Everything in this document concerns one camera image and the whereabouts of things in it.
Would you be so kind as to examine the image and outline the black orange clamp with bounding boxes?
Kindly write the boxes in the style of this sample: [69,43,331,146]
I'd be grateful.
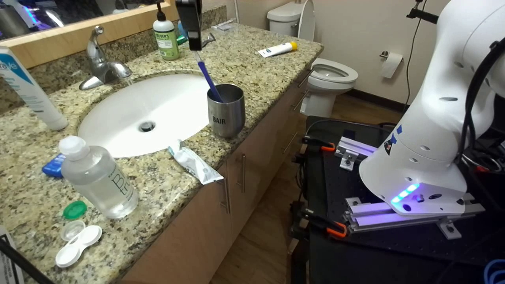
[293,207,351,241]
[301,135,338,157]

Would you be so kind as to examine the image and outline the black bracket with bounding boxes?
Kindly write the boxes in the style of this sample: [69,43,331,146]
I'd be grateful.
[406,7,443,26]

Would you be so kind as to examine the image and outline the white tube with yellow cap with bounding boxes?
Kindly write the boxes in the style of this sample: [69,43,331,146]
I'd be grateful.
[256,40,301,59]

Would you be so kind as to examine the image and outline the green lens case cap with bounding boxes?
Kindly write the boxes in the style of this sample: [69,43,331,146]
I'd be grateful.
[62,200,89,222]

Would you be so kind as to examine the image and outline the blue cable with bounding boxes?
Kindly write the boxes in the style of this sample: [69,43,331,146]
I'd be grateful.
[484,258,505,284]

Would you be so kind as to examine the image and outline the white oval sink basin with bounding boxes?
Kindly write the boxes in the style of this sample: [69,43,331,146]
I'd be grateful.
[76,73,212,160]

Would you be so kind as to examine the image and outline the short aluminium rail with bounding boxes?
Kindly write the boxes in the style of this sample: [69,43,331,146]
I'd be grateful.
[334,136,379,173]

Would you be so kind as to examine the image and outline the blue toothbrush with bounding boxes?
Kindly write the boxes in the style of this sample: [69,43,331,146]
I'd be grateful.
[196,61,225,105]

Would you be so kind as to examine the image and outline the black robot table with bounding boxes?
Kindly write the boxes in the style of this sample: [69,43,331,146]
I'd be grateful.
[294,117,505,284]

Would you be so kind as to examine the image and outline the small blue floss box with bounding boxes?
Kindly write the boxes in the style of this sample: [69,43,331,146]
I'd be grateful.
[42,152,67,181]

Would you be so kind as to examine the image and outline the chrome faucet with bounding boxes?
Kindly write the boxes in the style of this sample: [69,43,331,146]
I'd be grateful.
[78,24,135,92]

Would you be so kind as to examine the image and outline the brown vanity cabinet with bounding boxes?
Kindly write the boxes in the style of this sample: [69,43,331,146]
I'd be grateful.
[118,50,324,284]

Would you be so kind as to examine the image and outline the green pump soap bottle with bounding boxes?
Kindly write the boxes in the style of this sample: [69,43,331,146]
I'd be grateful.
[152,0,182,62]

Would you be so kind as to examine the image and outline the long aluminium rail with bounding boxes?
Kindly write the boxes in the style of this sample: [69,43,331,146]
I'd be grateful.
[345,192,487,242]

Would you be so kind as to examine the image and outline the thin black wall cable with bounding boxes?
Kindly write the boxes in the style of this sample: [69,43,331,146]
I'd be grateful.
[403,0,427,106]

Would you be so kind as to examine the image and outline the stainless steel cup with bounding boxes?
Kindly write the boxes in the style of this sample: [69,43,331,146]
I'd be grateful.
[206,84,247,141]

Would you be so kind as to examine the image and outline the white toilet paper roll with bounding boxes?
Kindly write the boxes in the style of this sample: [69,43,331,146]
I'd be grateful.
[379,50,406,81]

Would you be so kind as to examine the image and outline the white tube with blue print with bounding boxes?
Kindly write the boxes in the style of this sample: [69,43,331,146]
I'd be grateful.
[0,46,70,133]

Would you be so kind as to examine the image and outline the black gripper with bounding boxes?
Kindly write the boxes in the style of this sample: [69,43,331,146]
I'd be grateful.
[174,0,206,53]

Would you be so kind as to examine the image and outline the black strap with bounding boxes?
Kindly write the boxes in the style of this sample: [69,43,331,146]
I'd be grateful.
[0,233,56,284]

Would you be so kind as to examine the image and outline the clear bottle with white cap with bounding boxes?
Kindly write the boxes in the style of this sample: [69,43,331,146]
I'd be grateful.
[58,135,141,222]

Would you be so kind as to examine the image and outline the clear round lens cup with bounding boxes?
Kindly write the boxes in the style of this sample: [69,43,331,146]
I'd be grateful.
[59,218,88,244]

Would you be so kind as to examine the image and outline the metal cabinet handle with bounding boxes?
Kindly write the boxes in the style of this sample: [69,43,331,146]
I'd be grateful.
[237,152,250,195]
[222,176,234,215]

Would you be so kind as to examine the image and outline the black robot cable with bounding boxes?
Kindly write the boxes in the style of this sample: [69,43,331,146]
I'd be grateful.
[455,37,505,177]

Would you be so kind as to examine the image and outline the dark razor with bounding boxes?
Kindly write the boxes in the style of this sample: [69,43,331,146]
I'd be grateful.
[201,32,219,51]

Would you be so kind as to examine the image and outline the squeezed white toothpaste tube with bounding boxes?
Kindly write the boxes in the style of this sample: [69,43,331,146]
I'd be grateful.
[166,141,226,187]

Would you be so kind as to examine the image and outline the white contact lens case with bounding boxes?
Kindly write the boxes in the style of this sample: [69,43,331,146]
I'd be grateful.
[54,225,105,271]

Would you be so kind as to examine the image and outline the wooden mirror frame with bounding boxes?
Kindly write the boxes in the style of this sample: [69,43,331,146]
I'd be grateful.
[0,0,184,72]

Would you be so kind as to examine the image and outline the clear plastic wrapper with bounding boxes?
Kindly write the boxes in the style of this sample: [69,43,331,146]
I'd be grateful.
[212,17,241,35]

